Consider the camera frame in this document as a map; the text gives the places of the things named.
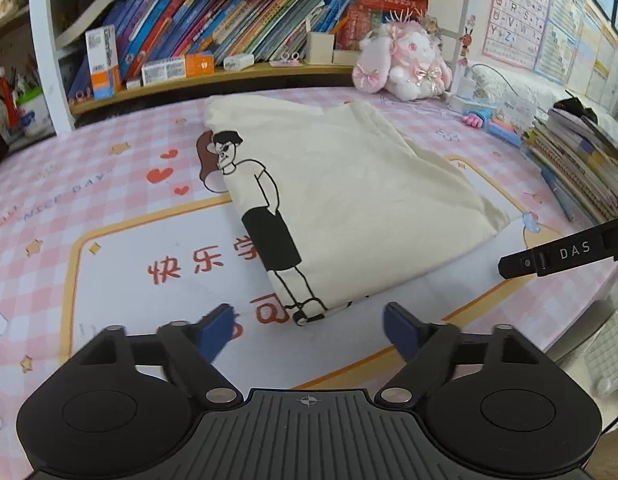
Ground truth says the alphabet wall poster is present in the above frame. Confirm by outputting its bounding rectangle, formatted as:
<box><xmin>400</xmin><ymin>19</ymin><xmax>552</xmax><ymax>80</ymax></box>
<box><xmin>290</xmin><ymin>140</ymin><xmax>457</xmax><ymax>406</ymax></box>
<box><xmin>483</xmin><ymin>0</ymin><xmax>550</xmax><ymax>70</ymax></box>

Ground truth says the beige pen holder organizer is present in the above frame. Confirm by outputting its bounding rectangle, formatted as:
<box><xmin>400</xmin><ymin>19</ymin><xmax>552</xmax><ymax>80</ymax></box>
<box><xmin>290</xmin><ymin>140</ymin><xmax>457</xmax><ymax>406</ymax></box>
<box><xmin>305</xmin><ymin>32</ymin><xmax>360</xmax><ymax>66</ymax></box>

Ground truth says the white power adapter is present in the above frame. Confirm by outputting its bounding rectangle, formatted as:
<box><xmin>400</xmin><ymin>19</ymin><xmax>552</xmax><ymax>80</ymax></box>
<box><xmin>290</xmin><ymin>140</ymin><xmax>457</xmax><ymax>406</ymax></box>
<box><xmin>223</xmin><ymin>53</ymin><xmax>255</xmax><ymax>72</ymax></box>

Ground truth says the white green milk tin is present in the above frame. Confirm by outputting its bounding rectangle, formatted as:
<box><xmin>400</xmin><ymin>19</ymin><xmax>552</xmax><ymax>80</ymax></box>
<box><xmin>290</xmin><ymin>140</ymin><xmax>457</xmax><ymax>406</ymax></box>
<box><xmin>16</xmin><ymin>87</ymin><xmax>53</xmax><ymax>136</ymax></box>

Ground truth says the cream t-shirt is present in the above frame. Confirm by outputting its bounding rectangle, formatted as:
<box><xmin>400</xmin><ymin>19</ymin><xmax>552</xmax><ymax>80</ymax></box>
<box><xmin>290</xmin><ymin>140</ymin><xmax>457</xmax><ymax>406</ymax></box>
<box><xmin>204</xmin><ymin>94</ymin><xmax>509</xmax><ymax>325</ymax></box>

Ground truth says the red spray bottle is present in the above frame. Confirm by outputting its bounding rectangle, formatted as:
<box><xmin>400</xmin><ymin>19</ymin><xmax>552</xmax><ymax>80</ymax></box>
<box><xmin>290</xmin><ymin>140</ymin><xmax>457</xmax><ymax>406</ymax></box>
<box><xmin>0</xmin><ymin>66</ymin><xmax>19</xmax><ymax>129</ymax></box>

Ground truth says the pink white plush bunny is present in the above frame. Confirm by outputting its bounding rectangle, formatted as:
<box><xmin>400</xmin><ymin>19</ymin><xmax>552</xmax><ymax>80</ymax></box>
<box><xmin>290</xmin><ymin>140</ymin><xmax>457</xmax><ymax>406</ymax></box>
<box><xmin>352</xmin><ymin>22</ymin><xmax>452</xmax><ymax>102</ymax></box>

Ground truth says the white orange toothpaste box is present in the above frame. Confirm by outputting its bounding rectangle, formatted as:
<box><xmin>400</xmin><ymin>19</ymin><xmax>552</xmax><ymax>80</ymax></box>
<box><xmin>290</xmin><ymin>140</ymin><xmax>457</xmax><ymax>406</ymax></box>
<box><xmin>141</xmin><ymin>53</ymin><xmax>215</xmax><ymax>87</ymax></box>

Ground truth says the pastel pen bundle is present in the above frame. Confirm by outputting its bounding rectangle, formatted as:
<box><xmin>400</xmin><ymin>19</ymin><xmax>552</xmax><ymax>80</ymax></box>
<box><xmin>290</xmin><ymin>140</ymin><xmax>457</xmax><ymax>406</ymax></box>
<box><xmin>486</xmin><ymin>117</ymin><xmax>523</xmax><ymax>148</ymax></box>

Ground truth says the row of leaning books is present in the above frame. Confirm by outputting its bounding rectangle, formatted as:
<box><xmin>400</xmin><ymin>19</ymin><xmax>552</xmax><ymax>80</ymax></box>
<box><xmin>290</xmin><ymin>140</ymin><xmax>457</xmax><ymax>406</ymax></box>
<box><xmin>68</xmin><ymin>0</ymin><xmax>350</xmax><ymax>104</ymax></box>

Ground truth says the blue pink hand toy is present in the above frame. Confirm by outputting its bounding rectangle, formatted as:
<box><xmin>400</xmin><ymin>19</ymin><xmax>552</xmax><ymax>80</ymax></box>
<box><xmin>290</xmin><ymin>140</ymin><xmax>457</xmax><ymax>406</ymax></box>
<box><xmin>462</xmin><ymin>108</ymin><xmax>494</xmax><ymax>129</ymax></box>

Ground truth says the wooden white bookshelf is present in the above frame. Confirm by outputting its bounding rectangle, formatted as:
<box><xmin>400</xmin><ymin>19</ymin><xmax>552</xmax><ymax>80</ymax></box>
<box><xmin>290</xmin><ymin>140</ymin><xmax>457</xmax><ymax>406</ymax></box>
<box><xmin>29</xmin><ymin>0</ymin><xmax>470</xmax><ymax>136</ymax></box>

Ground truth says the pink checkered desk mat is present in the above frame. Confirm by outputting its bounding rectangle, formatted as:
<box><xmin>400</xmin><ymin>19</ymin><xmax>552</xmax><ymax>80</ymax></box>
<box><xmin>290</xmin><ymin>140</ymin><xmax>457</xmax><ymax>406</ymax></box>
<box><xmin>0</xmin><ymin>96</ymin><xmax>618</xmax><ymax>479</ymax></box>

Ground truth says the stack of notebooks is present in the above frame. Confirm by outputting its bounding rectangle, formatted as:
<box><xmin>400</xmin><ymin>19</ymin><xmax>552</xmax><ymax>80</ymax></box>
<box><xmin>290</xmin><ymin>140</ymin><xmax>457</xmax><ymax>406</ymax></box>
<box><xmin>523</xmin><ymin>108</ymin><xmax>618</xmax><ymax>223</ymax></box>

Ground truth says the usmile white orange box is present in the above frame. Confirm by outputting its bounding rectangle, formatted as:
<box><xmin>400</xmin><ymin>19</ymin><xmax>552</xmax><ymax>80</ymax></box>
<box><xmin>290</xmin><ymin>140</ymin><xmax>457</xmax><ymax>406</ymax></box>
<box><xmin>85</xmin><ymin>25</ymin><xmax>121</xmax><ymax>100</ymax></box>

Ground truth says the red thick dictionary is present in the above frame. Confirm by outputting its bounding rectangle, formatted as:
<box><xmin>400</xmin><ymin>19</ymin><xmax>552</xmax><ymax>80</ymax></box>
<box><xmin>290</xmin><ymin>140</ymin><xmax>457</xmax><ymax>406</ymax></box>
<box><xmin>335</xmin><ymin>0</ymin><xmax>429</xmax><ymax>50</ymax></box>

